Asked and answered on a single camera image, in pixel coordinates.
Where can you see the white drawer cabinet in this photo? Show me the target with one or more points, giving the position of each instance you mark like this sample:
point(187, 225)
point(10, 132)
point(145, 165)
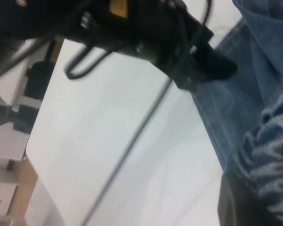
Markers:
point(4, 146)

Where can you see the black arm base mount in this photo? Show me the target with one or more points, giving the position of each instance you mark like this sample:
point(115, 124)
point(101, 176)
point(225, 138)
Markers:
point(37, 80)

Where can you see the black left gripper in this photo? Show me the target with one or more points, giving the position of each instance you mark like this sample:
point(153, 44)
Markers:
point(151, 30)

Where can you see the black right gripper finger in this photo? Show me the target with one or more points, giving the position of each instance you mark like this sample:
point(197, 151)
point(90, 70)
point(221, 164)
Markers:
point(238, 207)

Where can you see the blue denim jeans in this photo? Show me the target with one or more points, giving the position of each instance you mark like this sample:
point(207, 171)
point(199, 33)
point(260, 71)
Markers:
point(245, 94)

